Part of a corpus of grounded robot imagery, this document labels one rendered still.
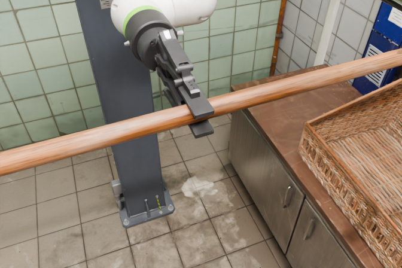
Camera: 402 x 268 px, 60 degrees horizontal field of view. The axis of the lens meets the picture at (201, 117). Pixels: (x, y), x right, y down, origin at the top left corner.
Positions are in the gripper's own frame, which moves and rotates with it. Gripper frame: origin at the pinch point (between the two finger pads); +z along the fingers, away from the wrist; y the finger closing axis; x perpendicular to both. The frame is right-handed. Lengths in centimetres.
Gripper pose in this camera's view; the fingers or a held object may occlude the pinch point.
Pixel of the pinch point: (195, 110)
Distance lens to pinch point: 52.3
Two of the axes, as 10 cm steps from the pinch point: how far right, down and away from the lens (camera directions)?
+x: -9.2, 2.5, -2.8
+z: 3.8, 6.2, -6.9
